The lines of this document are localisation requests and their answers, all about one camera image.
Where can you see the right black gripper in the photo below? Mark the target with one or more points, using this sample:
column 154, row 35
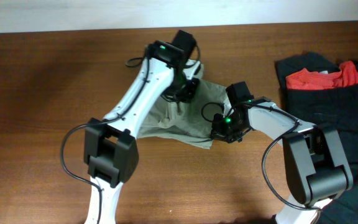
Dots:
column 217, row 132

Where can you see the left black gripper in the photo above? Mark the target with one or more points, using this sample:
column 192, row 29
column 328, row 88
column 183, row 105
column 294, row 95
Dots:
column 186, row 94

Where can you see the khaki cargo shorts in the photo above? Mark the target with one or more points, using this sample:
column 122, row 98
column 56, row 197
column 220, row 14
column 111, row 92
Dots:
column 187, row 122

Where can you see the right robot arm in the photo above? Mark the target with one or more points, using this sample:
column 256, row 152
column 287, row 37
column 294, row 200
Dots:
column 316, row 166

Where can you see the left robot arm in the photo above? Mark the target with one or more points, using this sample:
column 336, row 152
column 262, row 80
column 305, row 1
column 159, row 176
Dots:
column 111, row 152

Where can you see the black garment pile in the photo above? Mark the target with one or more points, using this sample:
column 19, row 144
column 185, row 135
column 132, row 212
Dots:
column 337, row 107

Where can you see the red shirt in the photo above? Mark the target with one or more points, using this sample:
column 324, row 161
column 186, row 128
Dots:
column 307, row 80

